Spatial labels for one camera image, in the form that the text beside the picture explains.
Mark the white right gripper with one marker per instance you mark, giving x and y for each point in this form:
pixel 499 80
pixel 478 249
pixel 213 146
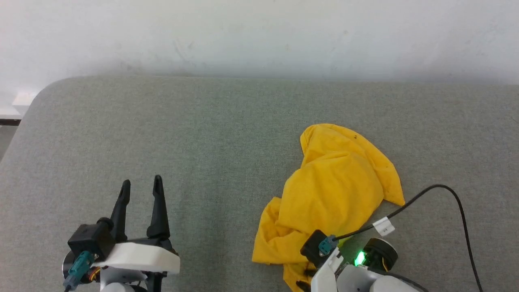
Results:
pixel 326 275

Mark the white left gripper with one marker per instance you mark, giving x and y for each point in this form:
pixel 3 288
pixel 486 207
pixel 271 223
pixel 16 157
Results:
pixel 142 257

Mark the yellow printed garment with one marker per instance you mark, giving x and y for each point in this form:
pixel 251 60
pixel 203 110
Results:
pixel 332 186

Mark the grey fabric sofa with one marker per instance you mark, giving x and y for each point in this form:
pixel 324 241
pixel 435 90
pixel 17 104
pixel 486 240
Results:
pixel 202 142

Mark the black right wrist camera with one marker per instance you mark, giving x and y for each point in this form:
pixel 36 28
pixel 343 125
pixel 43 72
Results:
pixel 312 245

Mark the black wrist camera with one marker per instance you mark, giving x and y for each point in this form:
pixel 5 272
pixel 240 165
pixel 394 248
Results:
pixel 312 245
pixel 91 239

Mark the teal right camera connector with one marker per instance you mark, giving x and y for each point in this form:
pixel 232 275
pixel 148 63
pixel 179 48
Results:
pixel 327 244

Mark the teal camera connector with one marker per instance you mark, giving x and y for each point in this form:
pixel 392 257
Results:
pixel 79 265
pixel 327 244

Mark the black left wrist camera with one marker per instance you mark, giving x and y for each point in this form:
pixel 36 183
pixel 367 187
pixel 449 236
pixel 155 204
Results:
pixel 91 239

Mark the teal left camera connector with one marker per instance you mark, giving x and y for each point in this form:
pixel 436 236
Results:
pixel 79 265

